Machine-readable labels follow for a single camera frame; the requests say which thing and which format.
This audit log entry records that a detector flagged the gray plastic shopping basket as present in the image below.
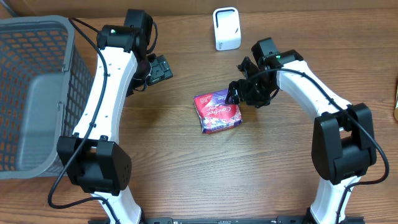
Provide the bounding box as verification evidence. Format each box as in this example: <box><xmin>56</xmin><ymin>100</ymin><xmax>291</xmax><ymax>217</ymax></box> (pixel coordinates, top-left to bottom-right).
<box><xmin>1</xmin><ymin>16</ymin><xmax>93</xmax><ymax>179</ymax></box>

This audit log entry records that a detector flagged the red purple pad package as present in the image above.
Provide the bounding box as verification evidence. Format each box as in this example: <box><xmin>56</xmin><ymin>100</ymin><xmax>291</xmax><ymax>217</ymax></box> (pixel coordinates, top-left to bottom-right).
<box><xmin>193</xmin><ymin>89</ymin><xmax>243</xmax><ymax>134</ymax></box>

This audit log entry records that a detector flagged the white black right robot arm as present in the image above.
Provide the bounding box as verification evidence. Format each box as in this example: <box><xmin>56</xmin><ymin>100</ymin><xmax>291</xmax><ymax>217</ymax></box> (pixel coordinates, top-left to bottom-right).
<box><xmin>225</xmin><ymin>37</ymin><xmax>376</xmax><ymax>223</ymax></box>

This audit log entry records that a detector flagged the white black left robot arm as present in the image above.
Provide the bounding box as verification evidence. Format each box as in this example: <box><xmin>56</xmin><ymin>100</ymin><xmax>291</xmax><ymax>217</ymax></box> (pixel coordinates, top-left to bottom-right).
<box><xmin>48</xmin><ymin>9</ymin><xmax>173</xmax><ymax>223</ymax></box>

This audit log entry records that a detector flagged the white barcode scanner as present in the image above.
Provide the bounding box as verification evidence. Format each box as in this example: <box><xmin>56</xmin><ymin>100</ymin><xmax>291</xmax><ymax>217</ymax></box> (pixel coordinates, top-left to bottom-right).
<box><xmin>213</xmin><ymin>7</ymin><xmax>241</xmax><ymax>51</ymax></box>

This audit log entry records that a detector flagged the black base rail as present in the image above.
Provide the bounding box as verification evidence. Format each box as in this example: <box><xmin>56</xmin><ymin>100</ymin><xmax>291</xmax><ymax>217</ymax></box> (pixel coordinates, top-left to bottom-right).
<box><xmin>88</xmin><ymin>216</ymin><xmax>366</xmax><ymax>224</ymax></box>

